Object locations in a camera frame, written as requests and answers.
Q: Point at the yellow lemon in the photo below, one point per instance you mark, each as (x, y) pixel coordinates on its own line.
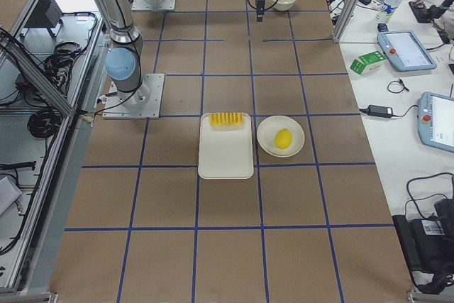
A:
(283, 138)

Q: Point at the white rectangular tray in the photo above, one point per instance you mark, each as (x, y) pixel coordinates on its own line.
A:
(225, 153)

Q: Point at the cream round plate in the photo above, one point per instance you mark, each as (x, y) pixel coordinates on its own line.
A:
(269, 127)

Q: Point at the clear water bottle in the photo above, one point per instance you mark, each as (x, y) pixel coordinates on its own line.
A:
(386, 10)

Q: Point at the green white carton box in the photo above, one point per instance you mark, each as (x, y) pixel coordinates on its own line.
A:
(367, 63)

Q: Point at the upper blue teach pendant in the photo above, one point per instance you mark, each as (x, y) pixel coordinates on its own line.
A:
(404, 51)

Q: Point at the black power adapter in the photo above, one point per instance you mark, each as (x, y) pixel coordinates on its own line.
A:
(380, 111)

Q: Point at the lower blue teach pendant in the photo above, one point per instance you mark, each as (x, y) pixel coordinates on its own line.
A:
(435, 120)

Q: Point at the yellow sliced bread loaf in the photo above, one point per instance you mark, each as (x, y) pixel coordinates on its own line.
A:
(226, 120)

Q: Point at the blue teach pendant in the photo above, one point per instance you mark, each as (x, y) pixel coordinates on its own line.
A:
(404, 51)
(435, 120)

